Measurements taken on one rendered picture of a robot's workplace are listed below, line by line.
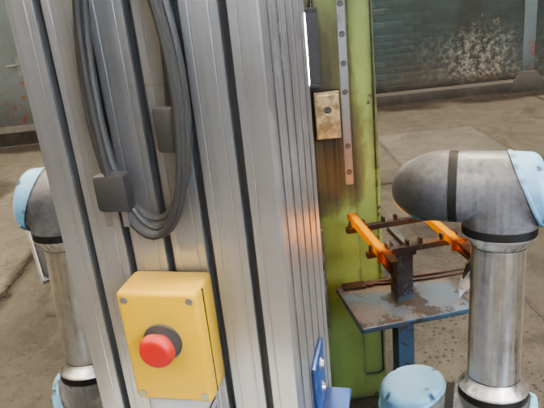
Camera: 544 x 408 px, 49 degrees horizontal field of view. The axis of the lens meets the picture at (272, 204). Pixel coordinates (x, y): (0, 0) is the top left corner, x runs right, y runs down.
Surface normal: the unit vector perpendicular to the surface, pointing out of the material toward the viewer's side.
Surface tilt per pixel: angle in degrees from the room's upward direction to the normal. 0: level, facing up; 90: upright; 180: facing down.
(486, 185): 69
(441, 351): 0
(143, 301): 90
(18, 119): 90
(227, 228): 90
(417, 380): 7
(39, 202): 78
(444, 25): 91
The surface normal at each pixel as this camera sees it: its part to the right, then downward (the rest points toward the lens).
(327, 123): 0.08, 0.34
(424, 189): -0.71, 0.16
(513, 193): -0.35, 0.16
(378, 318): -0.10, -0.93
